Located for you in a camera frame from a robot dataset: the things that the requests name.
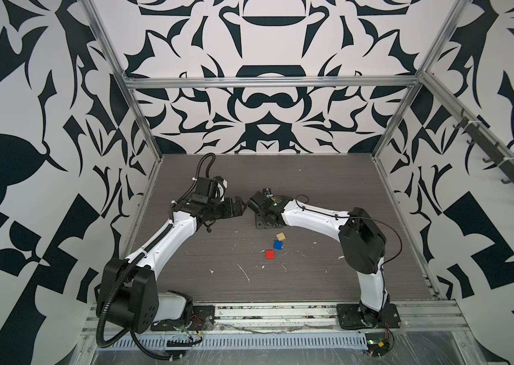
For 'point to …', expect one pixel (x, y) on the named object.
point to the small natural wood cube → (280, 236)
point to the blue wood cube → (278, 245)
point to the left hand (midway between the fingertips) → (236, 203)
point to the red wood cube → (269, 254)
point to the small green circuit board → (377, 344)
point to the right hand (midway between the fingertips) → (263, 221)
